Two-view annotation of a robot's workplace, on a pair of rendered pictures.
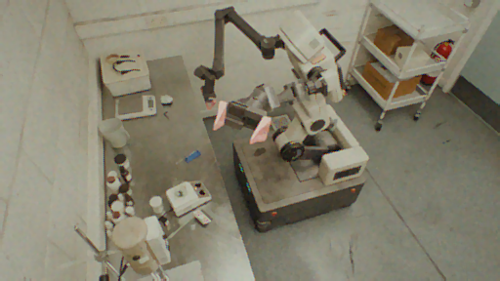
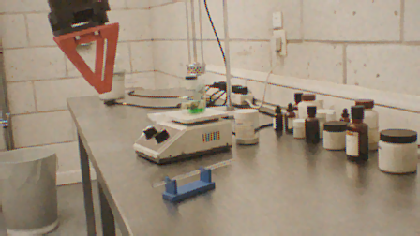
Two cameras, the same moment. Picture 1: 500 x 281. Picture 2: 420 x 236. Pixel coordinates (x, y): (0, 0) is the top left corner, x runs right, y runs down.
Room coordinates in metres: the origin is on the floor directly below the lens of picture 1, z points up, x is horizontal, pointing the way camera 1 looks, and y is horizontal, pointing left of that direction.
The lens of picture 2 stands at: (2.01, 0.37, 1.03)
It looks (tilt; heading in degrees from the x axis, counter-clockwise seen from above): 10 degrees down; 179
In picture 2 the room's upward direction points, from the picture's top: 3 degrees counter-clockwise
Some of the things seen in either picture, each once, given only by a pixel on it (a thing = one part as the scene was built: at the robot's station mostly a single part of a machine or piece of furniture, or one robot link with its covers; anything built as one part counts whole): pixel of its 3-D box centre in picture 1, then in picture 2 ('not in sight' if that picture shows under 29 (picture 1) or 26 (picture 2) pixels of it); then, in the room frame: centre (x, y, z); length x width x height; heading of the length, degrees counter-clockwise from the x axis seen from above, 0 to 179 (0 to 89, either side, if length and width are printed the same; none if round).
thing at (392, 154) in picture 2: (121, 162); (397, 150); (1.11, 0.73, 0.79); 0.07 x 0.07 x 0.07
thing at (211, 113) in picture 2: (181, 194); (195, 114); (0.86, 0.34, 0.83); 0.12 x 0.12 x 0.01; 32
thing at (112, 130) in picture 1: (116, 135); not in sight; (1.28, 0.79, 0.82); 0.18 x 0.13 x 0.15; 69
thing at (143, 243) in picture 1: (145, 246); not in sight; (0.41, 0.33, 1.25); 0.15 x 0.11 x 0.24; 108
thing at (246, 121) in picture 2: (157, 205); (247, 126); (0.82, 0.47, 0.79); 0.06 x 0.06 x 0.08
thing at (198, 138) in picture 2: (187, 196); (187, 134); (0.87, 0.32, 0.79); 0.22 x 0.13 x 0.08; 122
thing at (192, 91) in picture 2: (180, 188); (193, 97); (0.87, 0.34, 0.88); 0.07 x 0.06 x 0.08; 25
